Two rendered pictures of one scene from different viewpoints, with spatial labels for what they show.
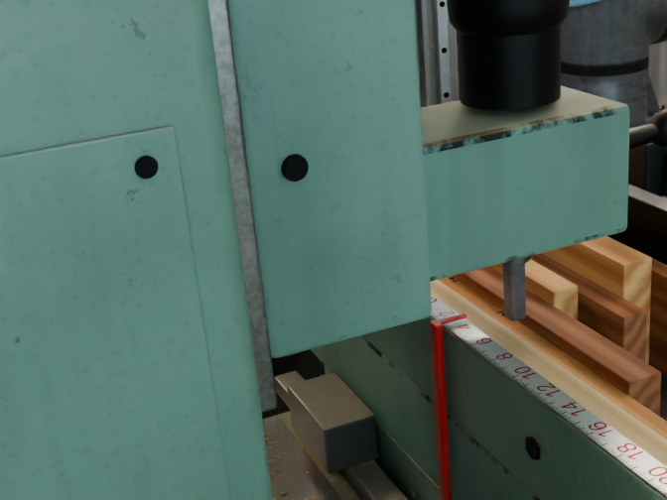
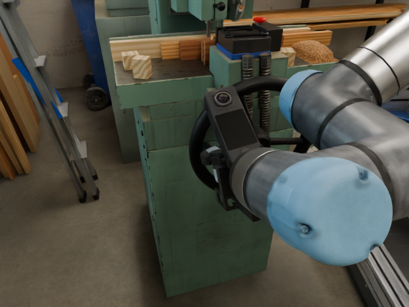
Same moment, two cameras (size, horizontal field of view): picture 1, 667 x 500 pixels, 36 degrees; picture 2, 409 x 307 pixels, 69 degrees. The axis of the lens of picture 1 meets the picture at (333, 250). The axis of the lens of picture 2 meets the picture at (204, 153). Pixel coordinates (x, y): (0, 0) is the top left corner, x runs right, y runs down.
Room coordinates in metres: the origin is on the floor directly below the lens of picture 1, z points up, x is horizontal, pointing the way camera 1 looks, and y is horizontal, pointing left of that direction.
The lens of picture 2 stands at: (0.57, -0.96, 1.15)
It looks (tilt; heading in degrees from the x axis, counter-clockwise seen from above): 35 degrees down; 95
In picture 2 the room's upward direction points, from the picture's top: straight up
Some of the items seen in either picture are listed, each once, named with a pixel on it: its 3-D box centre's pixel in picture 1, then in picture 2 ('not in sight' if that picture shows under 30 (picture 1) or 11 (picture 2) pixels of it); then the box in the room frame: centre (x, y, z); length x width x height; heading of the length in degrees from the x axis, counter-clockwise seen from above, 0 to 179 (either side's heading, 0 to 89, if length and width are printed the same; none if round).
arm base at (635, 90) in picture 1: (601, 92); not in sight; (1.32, -0.38, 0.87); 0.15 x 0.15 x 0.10
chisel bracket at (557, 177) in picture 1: (477, 191); (207, 4); (0.51, -0.08, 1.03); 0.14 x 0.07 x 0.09; 111
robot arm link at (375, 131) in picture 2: not in sight; (389, 161); (0.73, -0.72, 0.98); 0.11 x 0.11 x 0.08; 20
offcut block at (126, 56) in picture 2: not in sight; (131, 60); (0.32, -0.23, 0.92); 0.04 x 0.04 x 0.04; 24
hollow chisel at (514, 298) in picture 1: (513, 276); (208, 27); (0.51, -0.10, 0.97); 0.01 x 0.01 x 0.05; 21
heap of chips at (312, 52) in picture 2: not in sight; (311, 48); (0.80, -0.08, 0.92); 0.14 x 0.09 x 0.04; 111
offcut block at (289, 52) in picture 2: not in sight; (284, 56); (0.72, -0.16, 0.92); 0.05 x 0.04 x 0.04; 93
